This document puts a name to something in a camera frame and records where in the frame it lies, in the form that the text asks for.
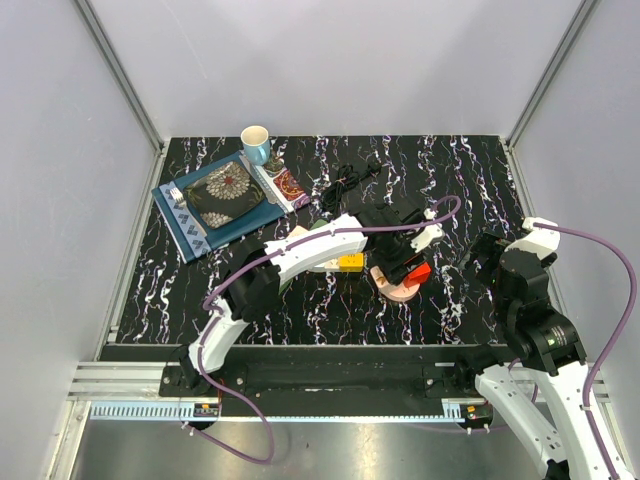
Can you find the white triangular power strip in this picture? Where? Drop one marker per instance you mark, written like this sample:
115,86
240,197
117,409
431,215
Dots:
328,266

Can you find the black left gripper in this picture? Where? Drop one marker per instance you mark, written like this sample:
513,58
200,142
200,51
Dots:
396,271

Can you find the pink cube socket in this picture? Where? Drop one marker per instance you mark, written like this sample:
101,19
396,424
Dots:
297,231

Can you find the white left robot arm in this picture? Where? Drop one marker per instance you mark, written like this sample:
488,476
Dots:
248,291

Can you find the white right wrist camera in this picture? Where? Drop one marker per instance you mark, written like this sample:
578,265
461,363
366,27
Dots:
539,238

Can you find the green power strip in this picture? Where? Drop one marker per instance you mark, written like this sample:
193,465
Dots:
319,223

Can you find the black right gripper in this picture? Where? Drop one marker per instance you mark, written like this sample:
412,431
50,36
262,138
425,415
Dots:
487,244

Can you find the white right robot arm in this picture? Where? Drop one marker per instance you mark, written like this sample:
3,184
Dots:
573,443

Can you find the teal ceramic mug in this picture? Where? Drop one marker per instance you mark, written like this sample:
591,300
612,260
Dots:
256,144

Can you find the silver fork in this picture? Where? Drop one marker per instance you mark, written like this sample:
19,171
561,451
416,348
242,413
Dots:
180,200

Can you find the beige cube socket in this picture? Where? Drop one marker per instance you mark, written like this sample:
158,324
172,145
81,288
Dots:
380,279

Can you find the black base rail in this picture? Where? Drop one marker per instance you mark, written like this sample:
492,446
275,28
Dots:
348,382

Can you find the dark floral square plate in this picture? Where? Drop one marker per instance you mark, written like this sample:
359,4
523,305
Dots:
224,195

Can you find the pink round socket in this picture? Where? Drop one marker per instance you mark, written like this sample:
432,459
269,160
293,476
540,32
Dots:
395,293

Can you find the yellow cube socket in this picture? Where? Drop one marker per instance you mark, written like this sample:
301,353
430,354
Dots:
352,263

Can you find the red cube socket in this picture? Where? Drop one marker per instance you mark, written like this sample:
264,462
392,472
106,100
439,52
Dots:
418,276

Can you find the blue patterned placemat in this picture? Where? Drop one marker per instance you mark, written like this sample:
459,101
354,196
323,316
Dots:
283,196

